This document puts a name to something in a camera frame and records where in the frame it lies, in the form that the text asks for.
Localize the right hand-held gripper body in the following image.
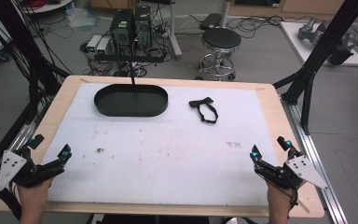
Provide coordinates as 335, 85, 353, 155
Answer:
254, 148, 330, 191

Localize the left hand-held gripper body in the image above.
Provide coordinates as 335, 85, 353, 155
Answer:
0, 146, 66, 192

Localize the black bow tie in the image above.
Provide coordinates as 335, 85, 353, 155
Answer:
188, 96, 219, 125

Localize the black stand with oval tray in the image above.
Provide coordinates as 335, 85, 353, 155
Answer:
93, 53, 170, 119

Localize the person's left hand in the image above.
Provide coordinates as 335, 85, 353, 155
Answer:
16, 176, 56, 216

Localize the person's right hand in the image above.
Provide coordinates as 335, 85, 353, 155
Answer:
265, 178, 308, 216

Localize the white table mat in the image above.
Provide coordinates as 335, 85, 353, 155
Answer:
41, 82, 278, 207

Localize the white floor board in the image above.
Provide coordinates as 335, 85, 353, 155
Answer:
279, 21, 358, 67

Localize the small white box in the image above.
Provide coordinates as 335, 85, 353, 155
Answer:
86, 35, 103, 54
96, 37, 112, 56

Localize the black round stool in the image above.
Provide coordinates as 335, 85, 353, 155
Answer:
195, 27, 242, 82

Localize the clear plastic bag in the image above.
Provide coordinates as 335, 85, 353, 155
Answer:
64, 7, 102, 31

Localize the round white table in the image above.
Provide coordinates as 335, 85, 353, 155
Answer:
21, 0, 75, 15

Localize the black computer tower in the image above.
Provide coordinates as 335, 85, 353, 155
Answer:
109, 8, 135, 56
133, 5, 153, 49

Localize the flat black box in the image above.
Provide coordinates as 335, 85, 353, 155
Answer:
199, 12, 224, 32

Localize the grey metal desk leg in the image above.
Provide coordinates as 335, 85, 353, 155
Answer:
167, 0, 184, 61
219, 0, 233, 30

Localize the aluminium rail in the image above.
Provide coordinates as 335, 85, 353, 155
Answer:
0, 101, 50, 210
280, 93, 350, 224

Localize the black metal frame with cables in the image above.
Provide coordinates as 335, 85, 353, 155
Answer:
0, 0, 71, 186

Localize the tangle of cables by computers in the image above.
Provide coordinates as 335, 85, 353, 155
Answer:
79, 39, 170, 78

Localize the tangle of black floor cables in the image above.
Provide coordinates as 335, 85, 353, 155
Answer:
189, 13, 296, 41

